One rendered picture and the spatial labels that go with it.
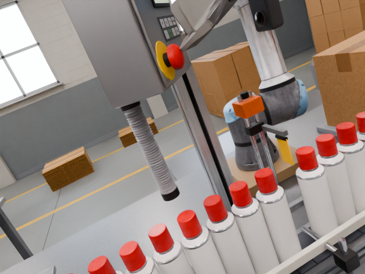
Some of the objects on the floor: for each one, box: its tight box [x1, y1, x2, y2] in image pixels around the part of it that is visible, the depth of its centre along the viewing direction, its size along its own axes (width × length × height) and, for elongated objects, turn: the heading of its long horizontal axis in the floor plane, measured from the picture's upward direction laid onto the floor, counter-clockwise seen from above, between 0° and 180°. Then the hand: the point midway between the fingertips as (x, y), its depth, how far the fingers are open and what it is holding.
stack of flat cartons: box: [42, 146, 95, 192], centre depth 443 cm, size 64×53×31 cm
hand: (190, 46), depth 42 cm, fingers closed
